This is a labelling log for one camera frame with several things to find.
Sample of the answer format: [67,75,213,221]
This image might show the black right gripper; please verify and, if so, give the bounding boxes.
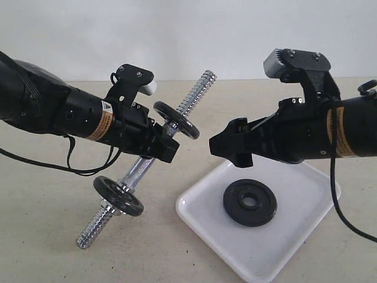
[209,98,358,168]

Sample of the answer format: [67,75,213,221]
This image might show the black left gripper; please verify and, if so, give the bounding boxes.
[52,87,180,163]

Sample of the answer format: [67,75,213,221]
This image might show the chrome threaded dumbbell bar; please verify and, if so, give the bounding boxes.
[75,70,217,249]

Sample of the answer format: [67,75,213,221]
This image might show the black weight plate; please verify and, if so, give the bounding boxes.
[223,179,277,227]
[153,101,200,140]
[93,176,144,217]

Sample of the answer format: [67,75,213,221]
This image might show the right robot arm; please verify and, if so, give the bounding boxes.
[209,97,376,168]

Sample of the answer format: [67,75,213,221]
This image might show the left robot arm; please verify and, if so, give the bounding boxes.
[1,53,180,163]

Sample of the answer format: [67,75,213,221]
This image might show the chrome star collar nut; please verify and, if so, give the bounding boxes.
[100,198,127,216]

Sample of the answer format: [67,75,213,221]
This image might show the white rectangular plastic tray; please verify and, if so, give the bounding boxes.
[176,156,333,282]

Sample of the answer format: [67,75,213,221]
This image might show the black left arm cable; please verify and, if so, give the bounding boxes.
[0,72,127,177]

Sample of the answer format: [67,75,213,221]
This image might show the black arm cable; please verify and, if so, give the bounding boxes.
[326,79,377,241]
[0,72,127,177]

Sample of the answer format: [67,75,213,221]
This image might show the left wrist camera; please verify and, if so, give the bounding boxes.
[109,64,157,106]

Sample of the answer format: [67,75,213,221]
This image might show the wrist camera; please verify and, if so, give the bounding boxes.
[263,48,331,105]
[109,64,157,106]

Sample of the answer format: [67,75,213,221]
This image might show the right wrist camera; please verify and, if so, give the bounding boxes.
[263,48,331,105]

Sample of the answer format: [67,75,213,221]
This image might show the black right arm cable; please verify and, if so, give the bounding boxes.
[326,79,377,241]

